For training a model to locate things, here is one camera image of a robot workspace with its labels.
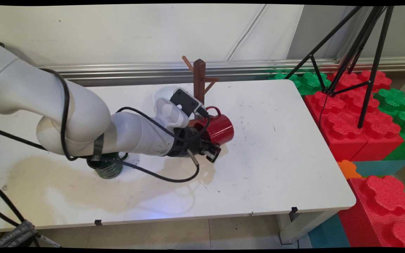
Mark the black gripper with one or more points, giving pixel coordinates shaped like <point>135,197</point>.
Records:
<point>185,142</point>

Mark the red enamel mug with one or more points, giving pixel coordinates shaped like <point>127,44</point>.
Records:
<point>222,128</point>

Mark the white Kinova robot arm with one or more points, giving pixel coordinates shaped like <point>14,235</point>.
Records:
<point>83,119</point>

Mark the brown wooden mug tree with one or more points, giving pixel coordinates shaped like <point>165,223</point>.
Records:
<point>199,80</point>

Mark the dark green enamel mug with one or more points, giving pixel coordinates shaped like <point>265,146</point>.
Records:
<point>110,170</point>

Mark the white table leg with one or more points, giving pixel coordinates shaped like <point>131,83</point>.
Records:
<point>304,223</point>

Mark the small green foam block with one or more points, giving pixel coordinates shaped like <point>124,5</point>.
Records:
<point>309,82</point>

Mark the red green giant building blocks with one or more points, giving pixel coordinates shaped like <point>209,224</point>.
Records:
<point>346,130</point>

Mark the orange foam block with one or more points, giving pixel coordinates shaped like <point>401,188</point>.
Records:
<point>348,169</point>

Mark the low teal foam block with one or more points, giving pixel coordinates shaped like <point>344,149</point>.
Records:
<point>329,233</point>

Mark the flat teal foam block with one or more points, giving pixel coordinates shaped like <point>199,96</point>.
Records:
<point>381,167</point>

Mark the tall red foam block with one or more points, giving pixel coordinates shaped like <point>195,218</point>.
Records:
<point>381,207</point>

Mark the black tripod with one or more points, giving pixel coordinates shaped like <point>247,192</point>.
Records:
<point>376,63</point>

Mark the large green foam block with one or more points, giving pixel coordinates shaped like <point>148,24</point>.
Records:
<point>394,102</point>

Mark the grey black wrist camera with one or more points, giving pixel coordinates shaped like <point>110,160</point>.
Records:
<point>186,102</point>

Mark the aluminium wall rail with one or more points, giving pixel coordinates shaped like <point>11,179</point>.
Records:
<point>251,68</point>

